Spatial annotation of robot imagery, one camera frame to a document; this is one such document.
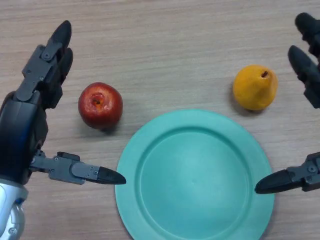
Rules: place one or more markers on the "green plate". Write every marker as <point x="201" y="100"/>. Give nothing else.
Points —
<point x="195" y="180"/>

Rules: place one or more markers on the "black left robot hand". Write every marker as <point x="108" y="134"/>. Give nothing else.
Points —
<point x="20" y="130"/>

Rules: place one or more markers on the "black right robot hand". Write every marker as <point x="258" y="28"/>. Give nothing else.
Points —
<point x="282" y="181"/>

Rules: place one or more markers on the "yellow pear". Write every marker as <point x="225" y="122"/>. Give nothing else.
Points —
<point x="253" y="90"/>

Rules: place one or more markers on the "red apple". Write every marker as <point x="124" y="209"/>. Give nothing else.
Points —
<point x="100" y="105"/>

